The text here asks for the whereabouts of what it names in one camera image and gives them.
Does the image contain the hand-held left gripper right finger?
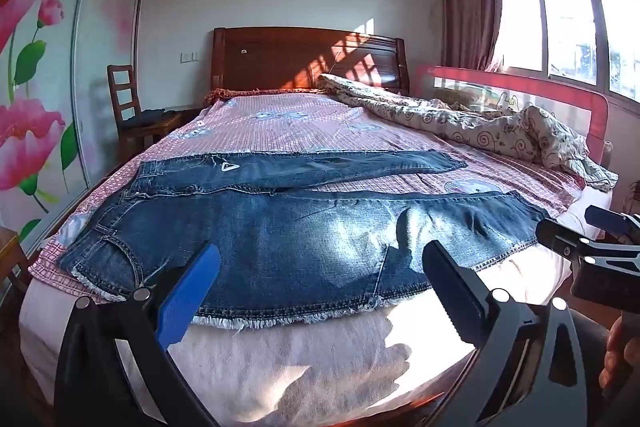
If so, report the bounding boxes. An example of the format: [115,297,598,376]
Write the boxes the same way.
[421,239,588,427]

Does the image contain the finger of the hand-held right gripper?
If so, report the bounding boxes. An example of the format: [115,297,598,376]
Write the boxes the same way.
[584,205,640,244]
[535,217,640,269]

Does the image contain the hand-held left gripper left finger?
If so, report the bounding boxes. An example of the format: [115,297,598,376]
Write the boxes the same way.
[54,242,223,427]

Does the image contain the blue denim pants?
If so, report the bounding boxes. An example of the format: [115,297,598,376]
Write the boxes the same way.
[57,151,551,330]

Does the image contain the person's right hand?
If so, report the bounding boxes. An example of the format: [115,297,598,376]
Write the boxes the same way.
[599,316,640,401]

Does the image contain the cream mattress cover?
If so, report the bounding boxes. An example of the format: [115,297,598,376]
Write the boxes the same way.
[19,192,601,427]

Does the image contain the swirl patterned quilt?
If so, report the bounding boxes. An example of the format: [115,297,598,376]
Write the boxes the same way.
[315,73,620,192]

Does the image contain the yellow cartoon pillow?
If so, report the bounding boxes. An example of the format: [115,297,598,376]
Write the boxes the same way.
[432,87,521,114]

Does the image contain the dark cloth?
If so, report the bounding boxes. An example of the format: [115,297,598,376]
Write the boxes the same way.
[122,108,168,128]

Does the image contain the wooden side table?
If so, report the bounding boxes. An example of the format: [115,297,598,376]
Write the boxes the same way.
[0,227,33,323]

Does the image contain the wooden nightstand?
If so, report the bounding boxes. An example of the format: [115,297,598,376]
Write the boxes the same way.
[165,105,208,128]

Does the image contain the window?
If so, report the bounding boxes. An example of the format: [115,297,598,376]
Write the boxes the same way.
[500,0,640,102]

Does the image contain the pink checked bedsheet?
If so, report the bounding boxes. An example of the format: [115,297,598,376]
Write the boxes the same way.
[27,88,586,303]

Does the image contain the brown fringed cloth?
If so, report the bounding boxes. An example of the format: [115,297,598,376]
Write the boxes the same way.
[204,87,321,104]

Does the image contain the wooden chair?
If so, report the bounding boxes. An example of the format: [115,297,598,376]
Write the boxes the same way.
[107,64,183,152]

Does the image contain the wooden bed headboard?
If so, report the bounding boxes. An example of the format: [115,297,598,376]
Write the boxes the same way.
[210,27,411,96]

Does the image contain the floral sliding door wardrobe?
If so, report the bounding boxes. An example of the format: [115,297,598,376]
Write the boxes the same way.
[0,0,163,258]

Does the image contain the red bed guard rail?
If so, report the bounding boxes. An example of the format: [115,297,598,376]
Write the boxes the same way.
[415,66,610,158]

